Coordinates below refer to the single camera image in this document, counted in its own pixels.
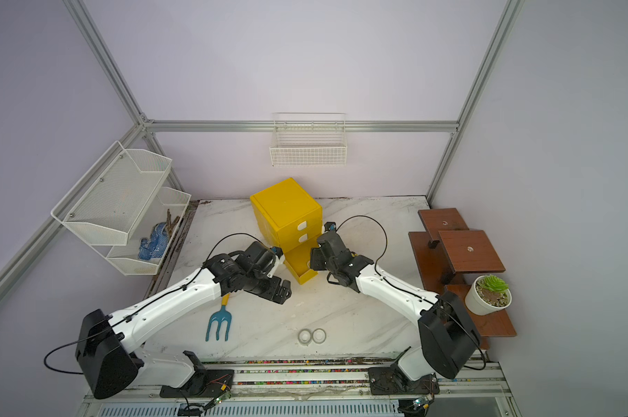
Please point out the yellow bottom drawer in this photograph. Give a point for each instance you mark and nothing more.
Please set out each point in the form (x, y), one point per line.
(298, 263)

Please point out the blue cloth item on shelf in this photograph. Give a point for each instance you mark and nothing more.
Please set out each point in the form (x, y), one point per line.
(154, 246)

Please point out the white mesh two-tier wall shelf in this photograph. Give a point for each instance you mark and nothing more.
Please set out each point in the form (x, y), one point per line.
(118, 202)

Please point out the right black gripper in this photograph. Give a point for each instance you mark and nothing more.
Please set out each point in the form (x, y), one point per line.
(319, 257)

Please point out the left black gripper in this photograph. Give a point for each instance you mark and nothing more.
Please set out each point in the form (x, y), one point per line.
(274, 295)

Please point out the white wire wall basket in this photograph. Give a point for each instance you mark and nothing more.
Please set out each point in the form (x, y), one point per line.
(308, 139)

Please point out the teal garden fork yellow handle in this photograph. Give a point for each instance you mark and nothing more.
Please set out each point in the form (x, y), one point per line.
(221, 319)

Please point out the white tape roll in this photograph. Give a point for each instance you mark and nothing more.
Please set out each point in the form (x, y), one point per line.
(319, 336)
(305, 337)

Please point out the potted succulent white pot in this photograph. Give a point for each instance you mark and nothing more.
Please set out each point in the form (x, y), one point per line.
(488, 294)

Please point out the brown wooden stepped shelf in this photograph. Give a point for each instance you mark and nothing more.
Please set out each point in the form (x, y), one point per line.
(446, 251)

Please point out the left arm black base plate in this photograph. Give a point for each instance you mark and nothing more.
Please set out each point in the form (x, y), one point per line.
(209, 384)

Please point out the brown pruning tool on shelf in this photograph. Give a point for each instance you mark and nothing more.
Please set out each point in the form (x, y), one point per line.
(171, 224)

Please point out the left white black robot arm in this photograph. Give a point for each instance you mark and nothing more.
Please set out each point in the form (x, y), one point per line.
(110, 348)

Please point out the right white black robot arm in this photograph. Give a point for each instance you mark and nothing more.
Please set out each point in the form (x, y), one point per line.
(447, 335)

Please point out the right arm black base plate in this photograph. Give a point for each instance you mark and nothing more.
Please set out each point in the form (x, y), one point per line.
(391, 381)

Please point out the yellow plastic drawer cabinet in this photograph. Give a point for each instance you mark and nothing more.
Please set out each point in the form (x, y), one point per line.
(287, 215)

